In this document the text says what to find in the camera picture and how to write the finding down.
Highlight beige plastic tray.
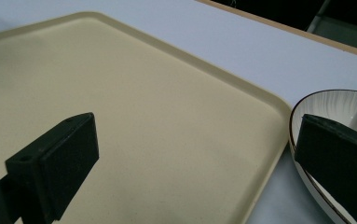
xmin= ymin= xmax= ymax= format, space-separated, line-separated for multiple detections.
xmin=0 ymin=11 xmax=293 ymax=224

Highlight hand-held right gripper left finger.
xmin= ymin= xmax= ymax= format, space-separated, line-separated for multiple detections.
xmin=0 ymin=112 xmax=100 ymax=224

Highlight grey metal stand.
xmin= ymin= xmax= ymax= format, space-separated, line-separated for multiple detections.
xmin=306 ymin=0 xmax=357 ymax=54

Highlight white ribbed bowl brown rim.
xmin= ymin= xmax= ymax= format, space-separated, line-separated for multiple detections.
xmin=288 ymin=89 xmax=357 ymax=224

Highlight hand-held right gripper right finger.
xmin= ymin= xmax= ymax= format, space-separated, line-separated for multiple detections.
xmin=294 ymin=113 xmax=357 ymax=224

